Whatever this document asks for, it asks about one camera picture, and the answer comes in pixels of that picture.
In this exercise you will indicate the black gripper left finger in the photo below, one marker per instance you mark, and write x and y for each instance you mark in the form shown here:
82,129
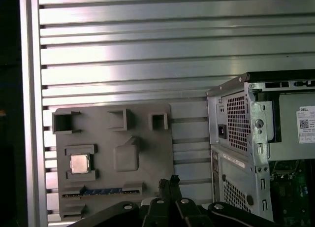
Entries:
155,212

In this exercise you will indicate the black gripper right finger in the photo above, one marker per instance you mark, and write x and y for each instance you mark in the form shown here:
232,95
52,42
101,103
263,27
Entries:
189,212

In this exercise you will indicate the silver CPU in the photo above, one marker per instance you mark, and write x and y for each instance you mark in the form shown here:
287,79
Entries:
80,163

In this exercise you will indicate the blue RAM stick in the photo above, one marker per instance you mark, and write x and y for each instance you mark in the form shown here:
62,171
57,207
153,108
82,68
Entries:
103,191

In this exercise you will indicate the grey parts rack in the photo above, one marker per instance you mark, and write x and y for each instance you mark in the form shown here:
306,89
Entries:
147,143

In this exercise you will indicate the green motherboard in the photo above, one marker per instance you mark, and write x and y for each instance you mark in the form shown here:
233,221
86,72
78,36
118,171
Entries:
292,200

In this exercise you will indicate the black PC case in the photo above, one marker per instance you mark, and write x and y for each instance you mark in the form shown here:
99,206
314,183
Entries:
229,85

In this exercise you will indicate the grey power supply unit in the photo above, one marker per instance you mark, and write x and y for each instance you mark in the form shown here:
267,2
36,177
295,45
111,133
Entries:
288,118

